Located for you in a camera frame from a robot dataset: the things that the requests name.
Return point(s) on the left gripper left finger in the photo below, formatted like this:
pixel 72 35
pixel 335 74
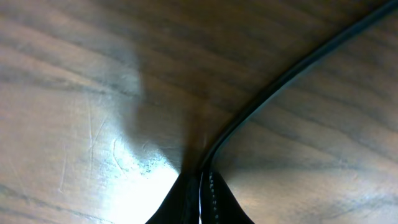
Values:
pixel 181 204

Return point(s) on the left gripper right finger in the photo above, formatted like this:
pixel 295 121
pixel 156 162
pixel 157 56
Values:
pixel 218 204

